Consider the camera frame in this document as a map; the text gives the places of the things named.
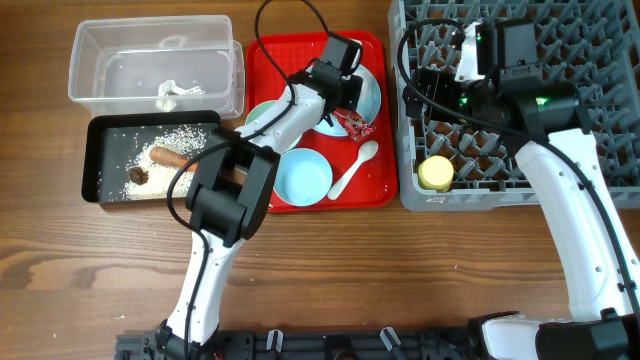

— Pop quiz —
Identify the carrot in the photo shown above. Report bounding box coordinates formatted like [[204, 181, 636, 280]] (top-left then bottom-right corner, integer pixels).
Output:
[[149, 146, 189, 169]]

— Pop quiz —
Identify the light blue plate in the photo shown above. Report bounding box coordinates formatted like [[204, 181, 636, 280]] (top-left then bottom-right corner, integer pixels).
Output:
[[314, 65, 381, 137]]

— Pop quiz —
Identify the red snack wrapper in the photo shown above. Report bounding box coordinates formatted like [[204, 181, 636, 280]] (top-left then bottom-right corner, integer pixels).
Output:
[[333, 109, 375, 141]]

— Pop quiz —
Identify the green bowl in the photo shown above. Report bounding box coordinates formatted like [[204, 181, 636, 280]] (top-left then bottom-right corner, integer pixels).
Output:
[[245, 100, 302, 151]]

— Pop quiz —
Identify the red serving tray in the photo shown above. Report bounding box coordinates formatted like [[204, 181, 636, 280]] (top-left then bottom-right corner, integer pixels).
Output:
[[245, 31, 398, 211]]

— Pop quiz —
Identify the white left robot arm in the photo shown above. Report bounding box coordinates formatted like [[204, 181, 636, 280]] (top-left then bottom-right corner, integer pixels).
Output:
[[156, 32, 364, 359]]

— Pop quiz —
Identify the yellow cup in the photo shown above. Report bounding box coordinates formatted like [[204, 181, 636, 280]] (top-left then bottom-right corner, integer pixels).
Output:
[[417, 155, 454, 192]]

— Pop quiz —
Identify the white tissue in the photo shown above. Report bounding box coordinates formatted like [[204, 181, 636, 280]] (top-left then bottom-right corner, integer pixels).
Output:
[[155, 80, 205, 112]]

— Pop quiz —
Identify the black tray bin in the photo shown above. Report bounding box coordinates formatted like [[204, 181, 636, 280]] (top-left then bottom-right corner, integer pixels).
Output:
[[81, 110, 221, 204]]

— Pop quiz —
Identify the brown food scrap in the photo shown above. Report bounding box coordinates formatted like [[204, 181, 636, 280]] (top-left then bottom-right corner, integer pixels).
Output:
[[129, 167, 149, 185]]

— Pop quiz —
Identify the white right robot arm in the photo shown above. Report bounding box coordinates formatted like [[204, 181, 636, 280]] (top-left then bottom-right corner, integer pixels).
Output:
[[436, 18, 639, 359]]

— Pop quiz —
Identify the white plastic spoon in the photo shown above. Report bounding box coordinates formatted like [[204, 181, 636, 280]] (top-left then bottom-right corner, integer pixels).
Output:
[[327, 140, 379, 200]]

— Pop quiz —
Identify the clear plastic bin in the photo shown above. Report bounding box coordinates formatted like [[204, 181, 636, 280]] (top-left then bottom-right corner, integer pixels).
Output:
[[68, 15, 245, 119]]

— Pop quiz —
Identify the grey dishwasher rack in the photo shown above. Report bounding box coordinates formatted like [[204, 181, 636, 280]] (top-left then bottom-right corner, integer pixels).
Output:
[[388, 0, 639, 212]]

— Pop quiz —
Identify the light blue bowl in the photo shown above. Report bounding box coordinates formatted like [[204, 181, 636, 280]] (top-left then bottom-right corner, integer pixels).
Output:
[[274, 148, 333, 207]]

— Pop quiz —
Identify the spilled white rice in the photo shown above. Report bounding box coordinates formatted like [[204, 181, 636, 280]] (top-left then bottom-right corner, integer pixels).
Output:
[[96, 124, 209, 203]]

